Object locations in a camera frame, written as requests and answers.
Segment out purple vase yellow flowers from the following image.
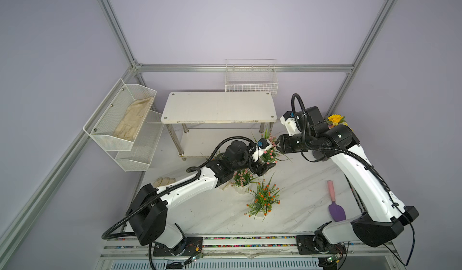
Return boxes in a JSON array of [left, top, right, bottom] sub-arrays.
[[326, 114, 348, 129]]

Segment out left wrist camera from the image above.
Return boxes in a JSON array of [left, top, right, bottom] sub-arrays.
[[252, 138, 273, 162]]

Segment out white mesh wall bin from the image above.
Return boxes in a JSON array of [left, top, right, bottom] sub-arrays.
[[115, 111, 164, 172], [83, 79, 157, 151]]

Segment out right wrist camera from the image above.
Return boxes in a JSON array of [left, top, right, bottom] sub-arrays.
[[280, 111, 301, 136]]

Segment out purple pink garden trowel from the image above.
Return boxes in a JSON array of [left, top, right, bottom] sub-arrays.
[[327, 180, 346, 222]]

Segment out pink flower pot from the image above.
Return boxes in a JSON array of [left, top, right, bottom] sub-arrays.
[[257, 130, 290, 165], [223, 169, 257, 194]]

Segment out white wire basket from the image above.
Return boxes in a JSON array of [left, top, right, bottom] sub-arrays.
[[225, 59, 279, 97]]

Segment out beige glove on table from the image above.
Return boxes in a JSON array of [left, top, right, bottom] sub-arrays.
[[152, 177, 176, 188]]

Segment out white two-tier rack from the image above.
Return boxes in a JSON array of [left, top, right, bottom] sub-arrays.
[[161, 92, 277, 160]]

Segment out beige glove in bin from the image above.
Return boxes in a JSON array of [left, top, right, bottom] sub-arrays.
[[113, 97, 154, 142]]

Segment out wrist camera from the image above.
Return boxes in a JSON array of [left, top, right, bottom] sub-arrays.
[[280, 111, 301, 136], [252, 138, 273, 162]]

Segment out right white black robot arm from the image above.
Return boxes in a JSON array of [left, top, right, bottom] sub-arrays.
[[276, 94, 419, 253]]

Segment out orange flower pot front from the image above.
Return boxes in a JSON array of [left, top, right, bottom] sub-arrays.
[[244, 177, 281, 221]]

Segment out upper white mesh wall bin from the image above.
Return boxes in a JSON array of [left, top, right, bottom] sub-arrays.
[[83, 79, 157, 151]]

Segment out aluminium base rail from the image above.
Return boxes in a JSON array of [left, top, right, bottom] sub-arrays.
[[96, 234, 405, 270]]

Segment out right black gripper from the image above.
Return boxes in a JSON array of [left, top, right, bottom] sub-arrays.
[[273, 133, 315, 154]]

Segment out lower white mesh wall bin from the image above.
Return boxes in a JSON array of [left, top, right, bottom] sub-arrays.
[[115, 111, 164, 172]]

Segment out orange flower pot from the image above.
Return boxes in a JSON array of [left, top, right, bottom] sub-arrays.
[[244, 177, 281, 221], [206, 150, 225, 163]]

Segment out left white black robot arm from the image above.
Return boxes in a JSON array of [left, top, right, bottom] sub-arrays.
[[101, 136, 275, 256]]

